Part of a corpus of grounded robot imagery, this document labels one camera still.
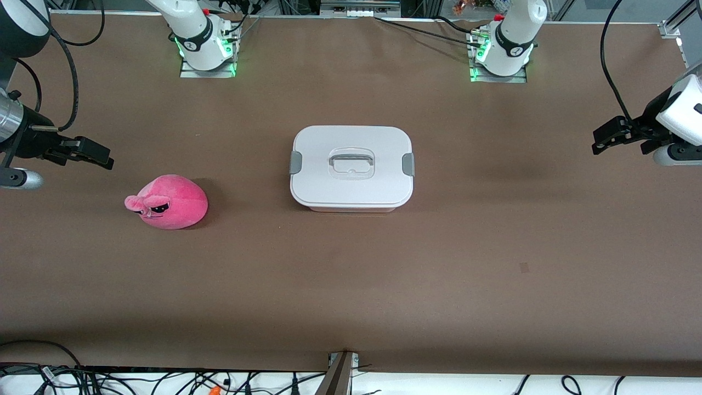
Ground black hanging cable loop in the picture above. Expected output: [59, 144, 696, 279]
[52, 0, 106, 48]

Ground aluminium profile post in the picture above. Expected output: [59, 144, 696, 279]
[315, 351, 360, 395]

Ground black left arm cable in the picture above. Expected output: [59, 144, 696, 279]
[599, 0, 635, 125]

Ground pink plush toy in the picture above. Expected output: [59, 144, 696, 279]
[124, 174, 210, 230]

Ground long black cable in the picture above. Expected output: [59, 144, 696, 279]
[375, 16, 484, 46]

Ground black arched cable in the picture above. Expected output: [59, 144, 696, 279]
[0, 339, 84, 370]

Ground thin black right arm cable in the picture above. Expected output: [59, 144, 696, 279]
[11, 57, 43, 114]

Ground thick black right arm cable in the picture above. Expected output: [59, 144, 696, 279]
[30, 22, 81, 133]

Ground aluminium frame corner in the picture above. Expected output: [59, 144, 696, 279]
[658, 0, 702, 67]

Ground grey metal bracket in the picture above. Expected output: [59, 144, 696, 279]
[320, 0, 401, 18]

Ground pale plastic box base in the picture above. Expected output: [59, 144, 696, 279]
[298, 201, 406, 214]

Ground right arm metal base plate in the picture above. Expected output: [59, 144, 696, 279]
[179, 54, 238, 79]

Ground white box lid with handle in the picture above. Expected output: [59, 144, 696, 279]
[289, 125, 416, 208]

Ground short black cable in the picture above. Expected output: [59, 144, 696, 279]
[432, 15, 480, 33]

